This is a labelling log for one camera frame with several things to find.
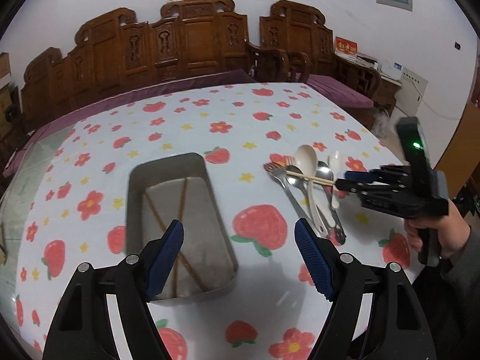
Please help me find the purple bench cushion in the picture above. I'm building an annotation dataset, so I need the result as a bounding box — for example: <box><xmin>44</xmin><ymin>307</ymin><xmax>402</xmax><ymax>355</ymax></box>
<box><xmin>2</xmin><ymin>69</ymin><xmax>256</xmax><ymax>178</ymax></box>

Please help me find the light bamboo chopstick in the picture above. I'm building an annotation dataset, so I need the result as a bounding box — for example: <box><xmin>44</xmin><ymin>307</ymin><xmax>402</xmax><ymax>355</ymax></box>
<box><xmin>286</xmin><ymin>171</ymin><xmax>335</xmax><ymax>186</ymax></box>

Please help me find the small steel spoon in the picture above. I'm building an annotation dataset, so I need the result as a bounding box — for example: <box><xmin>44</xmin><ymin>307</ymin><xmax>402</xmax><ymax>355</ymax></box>
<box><xmin>287</xmin><ymin>175</ymin><xmax>333</xmax><ymax>236</ymax></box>

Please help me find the white wall panel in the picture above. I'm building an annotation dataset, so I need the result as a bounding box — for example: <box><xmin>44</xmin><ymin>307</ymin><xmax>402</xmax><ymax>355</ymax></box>
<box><xmin>395</xmin><ymin>67</ymin><xmax>428</xmax><ymax>116</ymax></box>

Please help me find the white device on side table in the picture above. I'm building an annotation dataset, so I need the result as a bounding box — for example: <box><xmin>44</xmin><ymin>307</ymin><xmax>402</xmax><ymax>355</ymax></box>
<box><xmin>378</xmin><ymin>59</ymin><xmax>404</xmax><ymax>80</ymax></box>

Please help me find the strawberry flower tablecloth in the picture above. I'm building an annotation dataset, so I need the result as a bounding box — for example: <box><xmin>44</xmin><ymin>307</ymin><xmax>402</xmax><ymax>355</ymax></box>
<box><xmin>7</xmin><ymin>83</ymin><xmax>397</xmax><ymax>359</ymax></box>

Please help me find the person's right hand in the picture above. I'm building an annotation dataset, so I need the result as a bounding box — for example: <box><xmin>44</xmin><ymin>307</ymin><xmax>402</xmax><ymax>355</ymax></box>
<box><xmin>404</xmin><ymin>200</ymin><xmax>471</xmax><ymax>258</ymax></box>

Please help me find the steel fork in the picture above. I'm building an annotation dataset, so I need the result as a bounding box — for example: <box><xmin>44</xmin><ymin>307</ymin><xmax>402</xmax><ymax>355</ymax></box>
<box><xmin>263</xmin><ymin>163</ymin><xmax>314</xmax><ymax>228</ymax></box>

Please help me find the carved wooden armchair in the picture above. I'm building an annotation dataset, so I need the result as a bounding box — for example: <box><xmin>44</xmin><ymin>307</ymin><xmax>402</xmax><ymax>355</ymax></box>
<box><xmin>258</xmin><ymin>0</ymin><xmax>382</xmax><ymax>121</ymax></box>

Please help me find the metal rectangular tray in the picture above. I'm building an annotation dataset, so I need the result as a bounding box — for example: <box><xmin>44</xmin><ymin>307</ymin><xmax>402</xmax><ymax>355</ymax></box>
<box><xmin>125</xmin><ymin>153</ymin><xmax>239</xmax><ymax>305</ymax></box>

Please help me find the red calendar box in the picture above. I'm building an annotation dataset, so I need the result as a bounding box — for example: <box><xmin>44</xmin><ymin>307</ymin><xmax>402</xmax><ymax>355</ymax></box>
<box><xmin>334</xmin><ymin>37</ymin><xmax>358</xmax><ymax>58</ymax></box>

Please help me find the purple armchair cushion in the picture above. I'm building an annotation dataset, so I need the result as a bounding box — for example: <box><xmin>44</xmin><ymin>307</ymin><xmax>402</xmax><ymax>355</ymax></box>
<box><xmin>307</xmin><ymin>75</ymin><xmax>374</xmax><ymax>109</ymax></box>

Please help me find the cream plastic fork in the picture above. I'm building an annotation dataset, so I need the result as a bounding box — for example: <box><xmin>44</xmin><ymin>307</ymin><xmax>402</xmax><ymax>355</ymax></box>
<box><xmin>286</xmin><ymin>156</ymin><xmax>295</xmax><ymax>166</ymax></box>

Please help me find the carved wooden sofa bench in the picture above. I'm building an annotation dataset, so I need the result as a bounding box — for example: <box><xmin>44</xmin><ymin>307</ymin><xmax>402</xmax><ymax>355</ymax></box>
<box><xmin>18</xmin><ymin>0</ymin><xmax>290</xmax><ymax>132</ymax></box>

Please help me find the wooden side table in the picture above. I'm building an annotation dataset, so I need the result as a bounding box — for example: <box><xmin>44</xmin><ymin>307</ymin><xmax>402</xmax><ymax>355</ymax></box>
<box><xmin>334</xmin><ymin>55</ymin><xmax>401</xmax><ymax>116</ymax></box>

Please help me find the large steel spoon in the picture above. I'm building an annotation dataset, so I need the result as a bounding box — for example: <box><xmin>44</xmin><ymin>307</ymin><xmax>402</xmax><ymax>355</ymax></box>
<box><xmin>316</xmin><ymin>160</ymin><xmax>347</xmax><ymax>245</ymax></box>

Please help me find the plastic bag on floor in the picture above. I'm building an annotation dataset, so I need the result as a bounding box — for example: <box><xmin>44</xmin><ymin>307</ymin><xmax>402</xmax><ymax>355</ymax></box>
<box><xmin>371</xmin><ymin>108</ymin><xmax>397</xmax><ymax>140</ymax></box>

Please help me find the large cream plastic spoon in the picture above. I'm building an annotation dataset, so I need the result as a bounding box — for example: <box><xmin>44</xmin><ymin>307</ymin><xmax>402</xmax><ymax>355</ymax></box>
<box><xmin>294</xmin><ymin>145</ymin><xmax>328</xmax><ymax>237</ymax></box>

